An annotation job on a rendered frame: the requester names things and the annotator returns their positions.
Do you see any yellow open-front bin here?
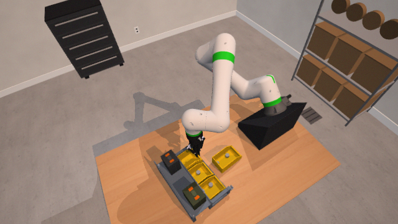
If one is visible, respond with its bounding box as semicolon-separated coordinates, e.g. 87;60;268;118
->
188;162;213;185
212;145;241;173
199;175;225;200
177;150;202;170

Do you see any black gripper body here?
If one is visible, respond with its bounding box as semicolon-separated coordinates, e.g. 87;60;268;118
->
189;140;201;147

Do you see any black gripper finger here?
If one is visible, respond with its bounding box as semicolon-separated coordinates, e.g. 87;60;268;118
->
197;136;205;156
186;144;198;157

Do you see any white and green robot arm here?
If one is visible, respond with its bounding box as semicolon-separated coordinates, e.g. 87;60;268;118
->
182;33;292;142

